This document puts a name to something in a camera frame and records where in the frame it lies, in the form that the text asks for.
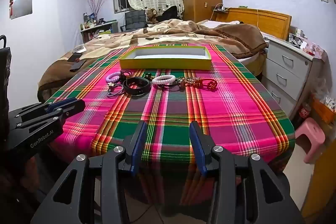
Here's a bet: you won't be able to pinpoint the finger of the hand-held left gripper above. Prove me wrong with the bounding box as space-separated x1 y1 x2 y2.
8 97 79 122
16 100 86 133

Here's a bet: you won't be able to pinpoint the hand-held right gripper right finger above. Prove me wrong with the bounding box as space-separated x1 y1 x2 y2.
189 120 305 224

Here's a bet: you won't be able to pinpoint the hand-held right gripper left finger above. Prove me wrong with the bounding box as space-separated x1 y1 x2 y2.
31 120 147 224

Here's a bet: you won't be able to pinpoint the grey hair ties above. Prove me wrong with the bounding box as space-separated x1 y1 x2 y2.
106 81 126 98

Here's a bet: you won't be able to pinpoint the purple coil bracelet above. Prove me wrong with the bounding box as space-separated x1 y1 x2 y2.
106 71 121 83

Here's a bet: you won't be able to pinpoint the black smart band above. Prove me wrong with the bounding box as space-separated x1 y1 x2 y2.
123 77 152 97

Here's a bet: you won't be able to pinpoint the white coil bracelet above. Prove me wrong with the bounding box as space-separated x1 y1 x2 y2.
152 75 176 86

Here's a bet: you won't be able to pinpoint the yellow cardboard box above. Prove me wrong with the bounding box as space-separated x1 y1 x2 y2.
119 46 212 70

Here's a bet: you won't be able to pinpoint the pink green plaid cloth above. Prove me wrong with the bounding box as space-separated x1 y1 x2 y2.
39 43 296 214

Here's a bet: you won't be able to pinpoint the red black phone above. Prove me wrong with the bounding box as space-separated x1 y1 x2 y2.
67 52 82 63

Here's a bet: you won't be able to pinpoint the group of bottles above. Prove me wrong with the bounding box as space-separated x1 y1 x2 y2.
81 13 97 30

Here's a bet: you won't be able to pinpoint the white desk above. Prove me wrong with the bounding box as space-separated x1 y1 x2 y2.
80 20 118 43

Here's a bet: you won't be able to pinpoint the white bed sheet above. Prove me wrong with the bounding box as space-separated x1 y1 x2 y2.
236 51 268 75

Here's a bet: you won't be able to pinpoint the purple decorative branches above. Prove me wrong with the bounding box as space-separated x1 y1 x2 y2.
88 0 107 21

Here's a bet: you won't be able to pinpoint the black office chair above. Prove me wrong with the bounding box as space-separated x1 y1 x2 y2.
120 10 148 31

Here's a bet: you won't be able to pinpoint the brown patterned blanket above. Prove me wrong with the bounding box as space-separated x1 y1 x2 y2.
38 19 269 102

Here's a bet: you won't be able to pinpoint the cola bottle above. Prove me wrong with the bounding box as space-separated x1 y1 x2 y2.
298 102 313 123

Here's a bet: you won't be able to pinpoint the window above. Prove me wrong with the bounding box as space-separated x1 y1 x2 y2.
113 0 132 14

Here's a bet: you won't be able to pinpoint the pink plastic stool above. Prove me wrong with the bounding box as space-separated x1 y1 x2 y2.
294 118 326 164

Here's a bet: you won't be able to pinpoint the grey drawer nightstand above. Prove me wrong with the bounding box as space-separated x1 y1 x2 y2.
262 36 326 122

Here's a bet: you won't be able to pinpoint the white pillow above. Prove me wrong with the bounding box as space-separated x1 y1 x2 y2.
199 20 240 30

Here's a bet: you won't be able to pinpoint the brown teddy bear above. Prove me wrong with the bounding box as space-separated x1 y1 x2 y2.
146 8 159 25

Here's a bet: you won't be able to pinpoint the black cloth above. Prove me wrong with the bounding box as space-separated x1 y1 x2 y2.
160 6 181 21

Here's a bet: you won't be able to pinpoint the orange box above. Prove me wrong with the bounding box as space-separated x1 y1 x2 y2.
312 98 336 125

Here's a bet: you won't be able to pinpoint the wooden bed headboard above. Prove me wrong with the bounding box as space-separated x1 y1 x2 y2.
216 7 292 41

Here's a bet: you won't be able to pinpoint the clutter of small boxes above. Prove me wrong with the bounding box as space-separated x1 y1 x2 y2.
289 28 323 56

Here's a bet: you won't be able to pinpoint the silver wall poster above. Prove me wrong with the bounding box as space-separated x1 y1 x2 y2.
9 0 33 20

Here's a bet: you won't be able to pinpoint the small wall shelf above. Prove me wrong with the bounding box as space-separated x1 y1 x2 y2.
212 4 229 14

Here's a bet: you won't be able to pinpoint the orange charging cable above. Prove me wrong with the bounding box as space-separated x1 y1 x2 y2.
256 9 263 31

